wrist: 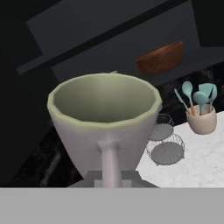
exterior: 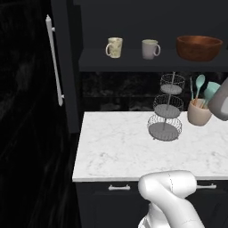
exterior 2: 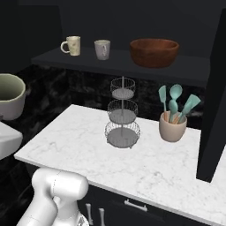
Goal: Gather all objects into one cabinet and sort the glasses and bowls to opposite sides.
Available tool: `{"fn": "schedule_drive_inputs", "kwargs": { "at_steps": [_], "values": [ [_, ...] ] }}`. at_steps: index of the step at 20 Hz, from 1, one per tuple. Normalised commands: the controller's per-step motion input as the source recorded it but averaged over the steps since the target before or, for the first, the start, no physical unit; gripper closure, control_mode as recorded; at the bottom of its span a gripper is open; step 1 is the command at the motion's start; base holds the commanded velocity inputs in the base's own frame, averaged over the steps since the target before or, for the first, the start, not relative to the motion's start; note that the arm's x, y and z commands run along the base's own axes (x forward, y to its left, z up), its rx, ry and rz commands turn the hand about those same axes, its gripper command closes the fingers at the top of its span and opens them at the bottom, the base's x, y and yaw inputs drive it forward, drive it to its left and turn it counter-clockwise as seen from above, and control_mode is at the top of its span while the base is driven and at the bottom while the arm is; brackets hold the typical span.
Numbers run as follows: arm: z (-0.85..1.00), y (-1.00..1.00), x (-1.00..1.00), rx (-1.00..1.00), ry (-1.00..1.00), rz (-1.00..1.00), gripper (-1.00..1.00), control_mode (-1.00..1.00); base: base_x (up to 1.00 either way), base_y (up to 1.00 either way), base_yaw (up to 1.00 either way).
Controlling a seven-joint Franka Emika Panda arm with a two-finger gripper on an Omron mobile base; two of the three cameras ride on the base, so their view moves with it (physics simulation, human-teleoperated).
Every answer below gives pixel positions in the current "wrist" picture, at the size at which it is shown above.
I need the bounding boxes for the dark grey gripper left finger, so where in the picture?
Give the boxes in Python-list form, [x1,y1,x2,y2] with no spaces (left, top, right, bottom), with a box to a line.
[69,171,103,189]

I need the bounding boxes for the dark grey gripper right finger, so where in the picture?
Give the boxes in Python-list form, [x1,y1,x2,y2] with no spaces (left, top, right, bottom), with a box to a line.
[120,171,160,189]

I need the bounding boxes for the pale stemmed glass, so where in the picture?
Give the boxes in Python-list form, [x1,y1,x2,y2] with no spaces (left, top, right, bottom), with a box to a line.
[46,72,163,188]

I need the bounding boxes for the dark grey cabinet door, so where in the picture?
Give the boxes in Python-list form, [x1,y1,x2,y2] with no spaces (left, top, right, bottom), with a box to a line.
[16,0,189,75]
[51,0,224,88]

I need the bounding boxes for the beige utensil pot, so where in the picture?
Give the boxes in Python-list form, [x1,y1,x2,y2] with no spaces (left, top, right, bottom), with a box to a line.
[185,104,218,136]

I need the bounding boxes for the thin teal utensil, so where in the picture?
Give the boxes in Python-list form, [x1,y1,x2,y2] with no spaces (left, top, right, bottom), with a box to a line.
[173,87,191,115]

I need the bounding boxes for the teal spatula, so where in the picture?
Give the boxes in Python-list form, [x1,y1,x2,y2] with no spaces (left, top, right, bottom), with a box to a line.
[198,82,219,112]

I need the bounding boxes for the brown wooden bowl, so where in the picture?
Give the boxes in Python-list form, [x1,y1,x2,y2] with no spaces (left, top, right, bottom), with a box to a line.
[135,40,186,76]

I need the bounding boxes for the two-tier wire stand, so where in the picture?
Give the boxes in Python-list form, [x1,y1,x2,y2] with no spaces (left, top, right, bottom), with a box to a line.
[145,113,186,166]

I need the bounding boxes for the teal spoon with wooden handle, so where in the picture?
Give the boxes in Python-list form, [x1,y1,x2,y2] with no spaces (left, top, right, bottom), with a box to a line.
[181,80,197,116]

